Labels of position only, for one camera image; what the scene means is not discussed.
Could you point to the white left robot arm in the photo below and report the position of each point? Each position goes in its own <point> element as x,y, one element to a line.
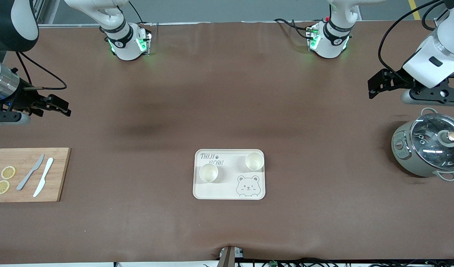
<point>442,52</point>

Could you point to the aluminium frame post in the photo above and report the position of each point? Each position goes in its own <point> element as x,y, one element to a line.
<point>45,11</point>

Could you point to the sage green electric pot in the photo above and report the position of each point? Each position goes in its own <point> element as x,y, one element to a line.
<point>405,155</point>

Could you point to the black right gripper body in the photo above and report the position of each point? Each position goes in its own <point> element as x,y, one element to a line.
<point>22,98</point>

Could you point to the white bear print tray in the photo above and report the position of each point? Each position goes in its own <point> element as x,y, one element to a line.
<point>226,189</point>

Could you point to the white plastic knife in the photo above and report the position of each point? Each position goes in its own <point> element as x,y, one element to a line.
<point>45,174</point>

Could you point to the glass pot lid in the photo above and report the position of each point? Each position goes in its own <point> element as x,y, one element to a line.
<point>427,137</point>

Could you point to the yellow lemon slice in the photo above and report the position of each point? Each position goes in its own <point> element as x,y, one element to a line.
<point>2,187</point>
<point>8,172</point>

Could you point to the brown table cover mat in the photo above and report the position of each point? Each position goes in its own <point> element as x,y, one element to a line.
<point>226,92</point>

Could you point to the grey plastic knife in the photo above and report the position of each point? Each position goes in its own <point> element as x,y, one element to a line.
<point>30,172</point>

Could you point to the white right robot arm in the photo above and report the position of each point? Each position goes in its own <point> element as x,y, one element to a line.
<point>11,22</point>

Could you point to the bamboo cutting board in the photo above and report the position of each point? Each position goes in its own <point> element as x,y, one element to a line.
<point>56,178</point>

